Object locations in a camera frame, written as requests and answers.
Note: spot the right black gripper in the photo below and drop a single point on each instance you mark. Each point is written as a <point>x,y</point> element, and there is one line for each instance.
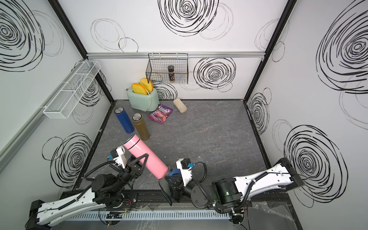
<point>177,185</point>

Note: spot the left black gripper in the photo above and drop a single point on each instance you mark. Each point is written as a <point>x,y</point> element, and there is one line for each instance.
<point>132,171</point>

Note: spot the blue and grey cloth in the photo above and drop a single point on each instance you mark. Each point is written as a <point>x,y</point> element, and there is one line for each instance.
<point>164,184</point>

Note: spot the pink thermos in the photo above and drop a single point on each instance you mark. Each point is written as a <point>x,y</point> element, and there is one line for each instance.
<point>136,146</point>

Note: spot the gold thermos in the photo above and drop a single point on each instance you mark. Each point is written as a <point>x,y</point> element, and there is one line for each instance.
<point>140,126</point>

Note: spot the blue thermos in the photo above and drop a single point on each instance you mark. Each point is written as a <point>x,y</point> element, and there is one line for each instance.
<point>124,120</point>

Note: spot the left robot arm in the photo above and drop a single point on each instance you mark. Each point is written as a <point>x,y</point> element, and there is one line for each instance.
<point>104,191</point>

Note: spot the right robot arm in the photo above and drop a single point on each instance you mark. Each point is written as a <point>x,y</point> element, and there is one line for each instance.
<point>228,194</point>

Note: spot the purple candy bag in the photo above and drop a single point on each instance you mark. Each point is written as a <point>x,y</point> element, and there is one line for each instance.
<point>161,114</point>

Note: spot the mint green toaster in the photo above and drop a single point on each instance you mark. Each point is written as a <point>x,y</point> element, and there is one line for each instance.
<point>143,102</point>

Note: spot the clear jar of oats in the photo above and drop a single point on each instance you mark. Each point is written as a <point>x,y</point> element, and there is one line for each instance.
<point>180,105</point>

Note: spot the front yellow toast slice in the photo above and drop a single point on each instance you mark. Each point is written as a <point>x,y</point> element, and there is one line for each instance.
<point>139,89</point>

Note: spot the yellow toast slice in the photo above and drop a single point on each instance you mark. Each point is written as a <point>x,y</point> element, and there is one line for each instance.
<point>147,84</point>
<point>139,89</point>

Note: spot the rear yellow toast slice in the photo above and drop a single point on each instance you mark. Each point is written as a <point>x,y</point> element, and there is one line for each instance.
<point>147,84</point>

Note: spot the dark spice bottle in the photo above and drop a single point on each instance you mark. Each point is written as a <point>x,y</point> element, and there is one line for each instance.
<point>171,73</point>

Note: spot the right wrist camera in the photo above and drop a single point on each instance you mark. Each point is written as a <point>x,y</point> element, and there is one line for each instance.
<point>185,166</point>

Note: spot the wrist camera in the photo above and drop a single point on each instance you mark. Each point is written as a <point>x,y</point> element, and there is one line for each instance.
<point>185,166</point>
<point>118,156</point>

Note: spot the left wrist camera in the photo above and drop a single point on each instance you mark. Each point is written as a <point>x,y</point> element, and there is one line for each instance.
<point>118,156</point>

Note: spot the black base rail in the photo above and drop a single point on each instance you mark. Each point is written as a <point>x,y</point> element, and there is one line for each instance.
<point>134,198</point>

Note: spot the white slotted cable duct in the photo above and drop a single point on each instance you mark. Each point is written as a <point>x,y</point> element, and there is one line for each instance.
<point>149,215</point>

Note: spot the white mesh wall shelf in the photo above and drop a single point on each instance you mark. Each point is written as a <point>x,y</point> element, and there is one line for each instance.
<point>80,88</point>

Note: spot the black wire basket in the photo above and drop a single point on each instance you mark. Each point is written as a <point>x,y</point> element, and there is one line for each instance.
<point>156,69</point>

